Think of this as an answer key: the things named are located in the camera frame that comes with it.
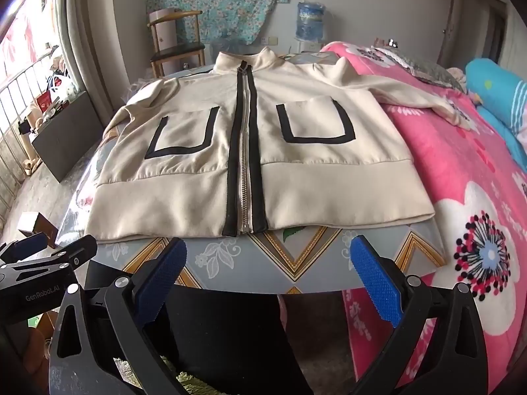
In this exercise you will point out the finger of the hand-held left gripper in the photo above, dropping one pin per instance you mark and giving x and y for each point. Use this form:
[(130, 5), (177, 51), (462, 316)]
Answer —
[(26, 242), (78, 251)]

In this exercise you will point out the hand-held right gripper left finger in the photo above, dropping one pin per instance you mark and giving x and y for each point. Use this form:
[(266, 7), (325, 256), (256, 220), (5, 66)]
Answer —
[(164, 279)]

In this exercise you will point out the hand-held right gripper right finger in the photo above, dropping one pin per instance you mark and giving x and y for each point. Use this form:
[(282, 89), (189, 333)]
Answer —
[(374, 279)]

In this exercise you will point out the cream zip jacket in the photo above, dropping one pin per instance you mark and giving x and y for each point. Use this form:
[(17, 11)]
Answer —
[(329, 181)]

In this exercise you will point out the pink hanging clothes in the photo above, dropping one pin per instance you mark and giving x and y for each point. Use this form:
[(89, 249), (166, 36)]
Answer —
[(20, 45)]

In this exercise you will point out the cardboard box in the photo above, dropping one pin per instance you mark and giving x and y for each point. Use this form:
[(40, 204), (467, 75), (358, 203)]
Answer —
[(35, 222)]

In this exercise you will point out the patterned grey-blue bed sheet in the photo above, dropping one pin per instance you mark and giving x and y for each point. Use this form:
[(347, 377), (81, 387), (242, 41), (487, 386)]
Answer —
[(288, 257)]

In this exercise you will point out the person's dark trousers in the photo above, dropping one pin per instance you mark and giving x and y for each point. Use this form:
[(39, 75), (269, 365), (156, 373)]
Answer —
[(247, 337)]

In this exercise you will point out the dark cabinet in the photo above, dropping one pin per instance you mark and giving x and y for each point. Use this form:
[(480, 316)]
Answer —
[(70, 140)]

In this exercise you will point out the pink floral blanket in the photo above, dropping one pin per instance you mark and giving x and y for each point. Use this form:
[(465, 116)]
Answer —
[(453, 164)]

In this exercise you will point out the metal window railing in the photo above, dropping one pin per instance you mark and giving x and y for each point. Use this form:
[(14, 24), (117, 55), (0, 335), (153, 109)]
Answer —
[(12, 103)]

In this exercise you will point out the red box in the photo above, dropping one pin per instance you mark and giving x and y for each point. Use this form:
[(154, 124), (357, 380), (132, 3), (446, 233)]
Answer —
[(44, 102)]

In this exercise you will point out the white plastic bag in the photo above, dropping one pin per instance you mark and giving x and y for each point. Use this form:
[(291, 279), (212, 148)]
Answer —
[(61, 84)]

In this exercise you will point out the grey sequined pillow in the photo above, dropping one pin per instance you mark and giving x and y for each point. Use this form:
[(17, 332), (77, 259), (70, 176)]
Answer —
[(436, 72)]

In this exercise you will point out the wooden chair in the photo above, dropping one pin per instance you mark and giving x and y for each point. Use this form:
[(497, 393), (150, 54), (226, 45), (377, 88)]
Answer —
[(177, 51)]

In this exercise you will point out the grey curtain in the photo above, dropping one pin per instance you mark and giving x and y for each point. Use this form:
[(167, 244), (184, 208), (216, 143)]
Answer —
[(94, 28)]

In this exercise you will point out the blue quilt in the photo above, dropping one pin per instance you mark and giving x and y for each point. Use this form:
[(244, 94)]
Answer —
[(494, 86)]

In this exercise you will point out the white box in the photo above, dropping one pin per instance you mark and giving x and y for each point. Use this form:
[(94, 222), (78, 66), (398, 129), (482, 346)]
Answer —
[(164, 28)]

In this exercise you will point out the white water dispenser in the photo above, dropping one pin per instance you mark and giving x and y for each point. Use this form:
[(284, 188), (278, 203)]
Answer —
[(308, 46)]

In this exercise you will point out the blue water bottle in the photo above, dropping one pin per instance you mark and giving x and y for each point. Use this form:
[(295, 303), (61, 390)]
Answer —
[(311, 20)]

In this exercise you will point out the white door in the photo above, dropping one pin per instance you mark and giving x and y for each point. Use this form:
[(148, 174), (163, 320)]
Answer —
[(469, 20)]

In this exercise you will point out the wall socket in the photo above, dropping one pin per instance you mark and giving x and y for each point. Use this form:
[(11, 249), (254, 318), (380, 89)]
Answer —
[(269, 41)]

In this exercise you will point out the teal floral wall cloth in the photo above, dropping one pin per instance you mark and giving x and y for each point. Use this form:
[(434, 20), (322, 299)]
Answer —
[(226, 4)]

